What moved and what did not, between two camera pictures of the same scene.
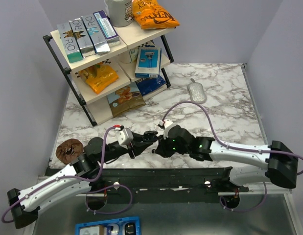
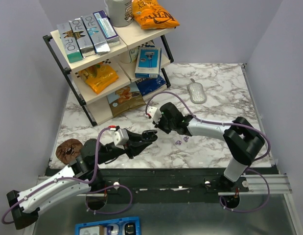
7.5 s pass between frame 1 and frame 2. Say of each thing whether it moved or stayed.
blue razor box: stayed
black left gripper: stayed
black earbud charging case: stayed
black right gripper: moved
